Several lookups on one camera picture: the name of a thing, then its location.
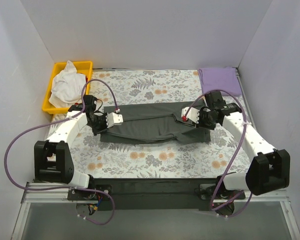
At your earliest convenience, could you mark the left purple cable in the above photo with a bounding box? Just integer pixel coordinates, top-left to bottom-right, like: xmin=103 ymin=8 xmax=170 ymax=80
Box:
xmin=4 ymin=78 xmax=122 ymax=226

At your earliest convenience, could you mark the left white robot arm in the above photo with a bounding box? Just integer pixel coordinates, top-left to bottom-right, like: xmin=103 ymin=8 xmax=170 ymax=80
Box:
xmin=34 ymin=95 xmax=107 ymax=200

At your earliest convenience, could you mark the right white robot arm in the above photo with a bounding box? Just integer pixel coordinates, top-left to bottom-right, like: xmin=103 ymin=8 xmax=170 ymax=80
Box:
xmin=196 ymin=90 xmax=291 ymax=199

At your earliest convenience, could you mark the floral tablecloth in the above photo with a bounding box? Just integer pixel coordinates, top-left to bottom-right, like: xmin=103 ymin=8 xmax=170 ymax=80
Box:
xmin=37 ymin=69 xmax=267 ymax=180

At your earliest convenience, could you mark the white t shirt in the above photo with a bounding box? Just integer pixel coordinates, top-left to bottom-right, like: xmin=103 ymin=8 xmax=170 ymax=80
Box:
xmin=48 ymin=60 xmax=79 ymax=108

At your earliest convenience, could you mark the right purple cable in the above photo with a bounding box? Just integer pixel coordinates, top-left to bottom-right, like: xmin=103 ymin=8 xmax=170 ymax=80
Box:
xmin=182 ymin=89 xmax=253 ymax=216

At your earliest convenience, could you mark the folded purple t shirt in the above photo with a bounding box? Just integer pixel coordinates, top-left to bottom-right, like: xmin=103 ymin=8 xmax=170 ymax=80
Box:
xmin=197 ymin=67 xmax=242 ymax=96

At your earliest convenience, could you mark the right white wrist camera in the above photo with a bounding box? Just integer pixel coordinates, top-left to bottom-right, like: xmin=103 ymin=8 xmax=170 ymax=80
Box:
xmin=181 ymin=107 xmax=200 ymax=124

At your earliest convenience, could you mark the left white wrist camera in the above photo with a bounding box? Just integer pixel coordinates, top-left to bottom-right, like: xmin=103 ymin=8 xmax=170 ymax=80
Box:
xmin=106 ymin=109 xmax=124 ymax=128

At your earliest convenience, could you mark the aluminium rail frame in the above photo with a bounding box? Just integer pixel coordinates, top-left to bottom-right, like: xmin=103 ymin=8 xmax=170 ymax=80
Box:
xmin=12 ymin=183 xmax=300 ymax=240

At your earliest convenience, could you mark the yellow plastic bin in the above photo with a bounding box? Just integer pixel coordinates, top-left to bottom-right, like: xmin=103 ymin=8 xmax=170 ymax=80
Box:
xmin=41 ymin=60 xmax=94 ymax=115

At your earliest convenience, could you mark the purple cable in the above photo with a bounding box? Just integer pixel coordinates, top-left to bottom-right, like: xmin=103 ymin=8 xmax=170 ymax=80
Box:
xmin=182 ymin=89 xmax=253 ymax=216
xmin=4 ymin=78 xmax=122 ymax=226

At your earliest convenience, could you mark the dark grey t shirt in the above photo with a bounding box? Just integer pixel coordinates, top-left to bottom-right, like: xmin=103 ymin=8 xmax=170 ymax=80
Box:
xmin=100 ymin=101 xmax=211 ymax=145

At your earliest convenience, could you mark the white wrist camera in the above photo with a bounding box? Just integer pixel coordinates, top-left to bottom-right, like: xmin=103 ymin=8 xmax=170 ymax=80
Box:
xmin=106 ymin=109 xmax=124 ymax=128
xmin=181 ymin=107 xmax=200 ymax=124

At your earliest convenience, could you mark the red t shirt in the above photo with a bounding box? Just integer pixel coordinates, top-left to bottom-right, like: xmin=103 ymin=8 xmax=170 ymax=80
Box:
xmin=73 ymin=73 xmax=87 ymax=104

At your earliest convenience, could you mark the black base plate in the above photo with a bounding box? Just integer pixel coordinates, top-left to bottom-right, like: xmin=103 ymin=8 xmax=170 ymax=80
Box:
xmin=91 ymin=178 xmax=217 ymax=211

